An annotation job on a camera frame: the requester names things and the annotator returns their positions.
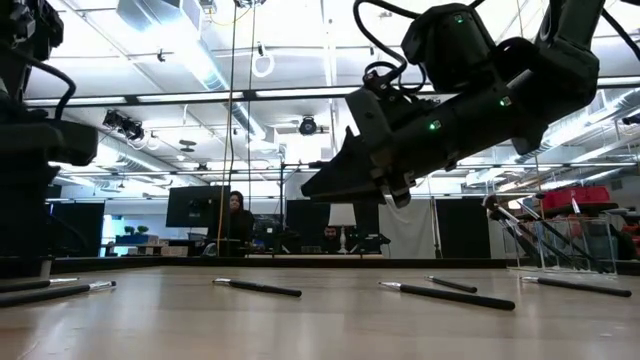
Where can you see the thin black makeup brush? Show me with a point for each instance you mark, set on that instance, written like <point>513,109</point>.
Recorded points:
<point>575,250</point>
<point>575,286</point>
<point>30,285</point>
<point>515,237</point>
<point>260,287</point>
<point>450,296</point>
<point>50,294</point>
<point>452,284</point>

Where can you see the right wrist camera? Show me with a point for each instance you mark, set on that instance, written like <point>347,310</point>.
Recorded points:
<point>385,82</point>

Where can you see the blue box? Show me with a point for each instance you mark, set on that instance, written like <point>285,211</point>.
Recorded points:
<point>137,239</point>

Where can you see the white hanging sheet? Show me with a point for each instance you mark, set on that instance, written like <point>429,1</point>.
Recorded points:
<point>407,230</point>

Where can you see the white lamp with white stem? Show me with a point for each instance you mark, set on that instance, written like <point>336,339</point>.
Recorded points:
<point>342,215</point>

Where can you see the black brush with wide head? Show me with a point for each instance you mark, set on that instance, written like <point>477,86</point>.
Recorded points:
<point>492,202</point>

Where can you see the white sign board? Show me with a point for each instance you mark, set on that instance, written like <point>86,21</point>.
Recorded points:
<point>292,190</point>

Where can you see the person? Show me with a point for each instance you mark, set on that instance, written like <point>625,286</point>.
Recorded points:
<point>330,235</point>
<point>240,220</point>

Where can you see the black ceiling camera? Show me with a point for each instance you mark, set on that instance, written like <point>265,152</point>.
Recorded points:
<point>308,126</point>
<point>122,125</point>

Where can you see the black curtain panel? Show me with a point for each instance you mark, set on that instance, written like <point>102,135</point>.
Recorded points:
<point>310,220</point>
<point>80,225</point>
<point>462,230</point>

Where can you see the black stand frame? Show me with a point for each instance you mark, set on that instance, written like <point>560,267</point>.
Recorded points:
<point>287,164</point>

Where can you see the red bag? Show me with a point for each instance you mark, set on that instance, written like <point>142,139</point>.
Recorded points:
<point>585,196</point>

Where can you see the black television screen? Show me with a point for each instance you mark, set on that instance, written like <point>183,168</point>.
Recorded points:
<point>195,207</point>

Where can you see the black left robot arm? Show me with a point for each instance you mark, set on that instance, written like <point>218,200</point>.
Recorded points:
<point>30,145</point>

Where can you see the silver air duct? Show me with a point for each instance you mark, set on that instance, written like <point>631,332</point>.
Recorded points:
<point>200,60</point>

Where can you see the clear acrylic pen holder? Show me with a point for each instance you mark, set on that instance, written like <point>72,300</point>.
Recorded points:
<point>389,196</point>

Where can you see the black aluminium table frame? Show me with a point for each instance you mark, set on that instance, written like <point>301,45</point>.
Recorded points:
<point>300,262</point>

